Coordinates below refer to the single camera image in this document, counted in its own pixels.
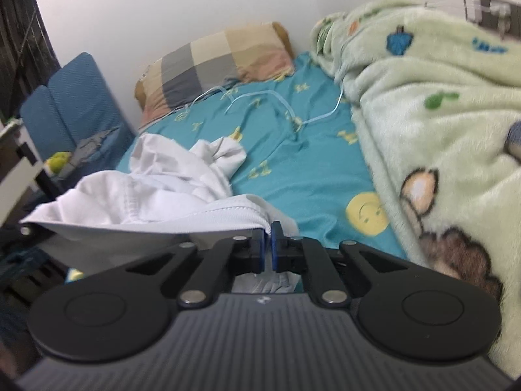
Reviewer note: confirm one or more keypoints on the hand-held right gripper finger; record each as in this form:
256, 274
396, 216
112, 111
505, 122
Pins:
276, 248
267, 252

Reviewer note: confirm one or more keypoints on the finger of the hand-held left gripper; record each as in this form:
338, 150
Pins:
26, 230

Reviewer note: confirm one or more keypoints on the white t-shirt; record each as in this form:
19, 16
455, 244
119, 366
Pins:
142, 195

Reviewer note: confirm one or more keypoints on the yellow-green plush toy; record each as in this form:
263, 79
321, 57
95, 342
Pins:
59, 161

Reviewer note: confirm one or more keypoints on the teal printed bed sheet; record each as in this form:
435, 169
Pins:
309, 163

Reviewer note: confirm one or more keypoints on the blue covered armchair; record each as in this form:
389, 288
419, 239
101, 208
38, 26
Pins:
81, 97

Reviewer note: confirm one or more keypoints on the dark curtain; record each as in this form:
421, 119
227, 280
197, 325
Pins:
20, 49

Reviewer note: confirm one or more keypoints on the checked pillow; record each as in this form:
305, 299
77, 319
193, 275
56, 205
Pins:
211, 65

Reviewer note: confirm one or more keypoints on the green fleece printed blanket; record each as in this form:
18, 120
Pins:
447, 150

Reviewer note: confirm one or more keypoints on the blue grey cloth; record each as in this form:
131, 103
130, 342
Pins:
514, 138

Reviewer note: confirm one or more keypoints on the white USB charger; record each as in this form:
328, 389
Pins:
500, 14
475, 8

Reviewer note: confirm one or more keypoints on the grey wall socket plate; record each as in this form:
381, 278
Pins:
488, 16

